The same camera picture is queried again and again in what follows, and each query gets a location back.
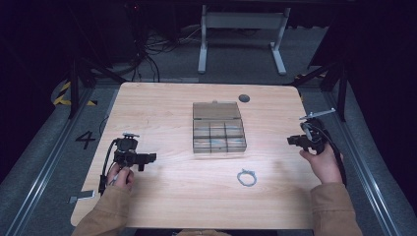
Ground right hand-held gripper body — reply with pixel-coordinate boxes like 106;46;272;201
298;108;336;155

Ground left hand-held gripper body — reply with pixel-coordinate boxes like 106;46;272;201
112;132;141;167

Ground person's left hand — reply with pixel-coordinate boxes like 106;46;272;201
106;162;136;193

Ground person's right hand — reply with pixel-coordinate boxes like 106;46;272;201
299;143;345;185

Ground black tripod stand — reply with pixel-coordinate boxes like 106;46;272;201
66;58;128;120
290;59;349;123

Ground grey tape piece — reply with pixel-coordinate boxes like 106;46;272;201
68;189;96;205

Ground clear plastic compartment box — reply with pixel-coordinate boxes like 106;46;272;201
192;100;248;154

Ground yellow black floor tape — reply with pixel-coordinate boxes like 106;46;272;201
51;81;99;107

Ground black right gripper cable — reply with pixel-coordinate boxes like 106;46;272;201
303;121;348;187

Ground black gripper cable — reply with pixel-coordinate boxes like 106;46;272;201
303;121;348;187
97;138;120;197

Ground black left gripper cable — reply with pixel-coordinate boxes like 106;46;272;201
97;138;120;197

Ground metal floor rail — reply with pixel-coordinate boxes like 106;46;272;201
322;90;408;236
0;88;96;236

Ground grey bracelet ring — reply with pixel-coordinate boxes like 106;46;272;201
236;168;258;188

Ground bundle of black floor cables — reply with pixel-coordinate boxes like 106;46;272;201
107;28;205;84

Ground white metal stand frame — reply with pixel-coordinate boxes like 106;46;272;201
197;4;292;77

